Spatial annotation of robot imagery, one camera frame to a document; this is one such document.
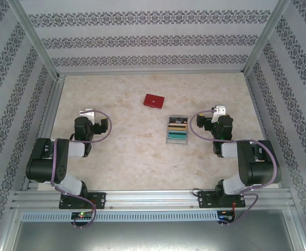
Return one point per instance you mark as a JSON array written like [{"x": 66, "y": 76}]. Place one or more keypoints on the left controller circuit board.
[{"x": 82, "y": 215}]

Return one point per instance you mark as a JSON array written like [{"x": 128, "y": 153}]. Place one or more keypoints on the grey metal sheet panel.
[{"x": 153, "y": 238}]

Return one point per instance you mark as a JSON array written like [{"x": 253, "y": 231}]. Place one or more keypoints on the clear plastic tray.
[{"x": 176, "y": 141}]

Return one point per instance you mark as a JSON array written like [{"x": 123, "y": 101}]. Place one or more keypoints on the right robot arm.
[{"x": 262, "y": 167}]

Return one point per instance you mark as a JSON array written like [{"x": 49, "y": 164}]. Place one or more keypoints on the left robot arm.
[{"x": 46, "y": 167}]

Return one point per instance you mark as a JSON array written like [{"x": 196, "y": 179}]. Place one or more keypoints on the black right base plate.
[{"x": 204, "y": 200}]

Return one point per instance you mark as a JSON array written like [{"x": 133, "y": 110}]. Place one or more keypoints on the aluminium mounting rail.
[{"x": 153, "y": 200}]

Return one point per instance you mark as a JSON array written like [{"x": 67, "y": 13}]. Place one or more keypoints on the black card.
[{"x": 179, "y": 120}]

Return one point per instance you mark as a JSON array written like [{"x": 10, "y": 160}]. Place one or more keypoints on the right controller circuit board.
[{"x": 226, "y": 217}]

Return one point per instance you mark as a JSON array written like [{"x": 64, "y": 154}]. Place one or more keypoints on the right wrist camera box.
[{"x": 219, "y": 109}]

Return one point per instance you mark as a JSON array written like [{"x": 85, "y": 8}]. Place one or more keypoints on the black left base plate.
[{"x": 100, "y": 200}]

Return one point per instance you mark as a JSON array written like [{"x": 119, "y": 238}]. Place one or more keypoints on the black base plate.
[
  {"x": 204, "y": 200},
  {"x": 100, "y": 200}
]

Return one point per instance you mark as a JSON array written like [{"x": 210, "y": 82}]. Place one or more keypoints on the teal card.
[{"x": 177, "y": 134}]

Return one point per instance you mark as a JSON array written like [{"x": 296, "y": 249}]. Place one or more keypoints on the controller circuit board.
[
  {"x": 82, "y": 215},
  {"x": 226, "y": 217}
]

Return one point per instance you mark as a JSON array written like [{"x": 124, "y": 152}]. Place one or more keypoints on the aluminium frame cross beam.
[{"x": 153, "y": 73}]

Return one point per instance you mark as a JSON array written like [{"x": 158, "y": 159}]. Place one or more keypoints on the aluminium frame post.
[
  {"x": 301, "y": 230},
  {"x": 35, "y": 39},
  {"x": 8, "y": 230},
  {"x": 265, "y": 39}
]

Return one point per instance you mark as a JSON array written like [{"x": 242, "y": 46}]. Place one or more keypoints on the aluminium side rail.
[
  {"x": 52, "y": 104},
  {"x": 257, "y": 109}
]

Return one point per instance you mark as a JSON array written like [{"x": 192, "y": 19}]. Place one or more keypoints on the red leather card holder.
[{"x": 154, "y": 100}]

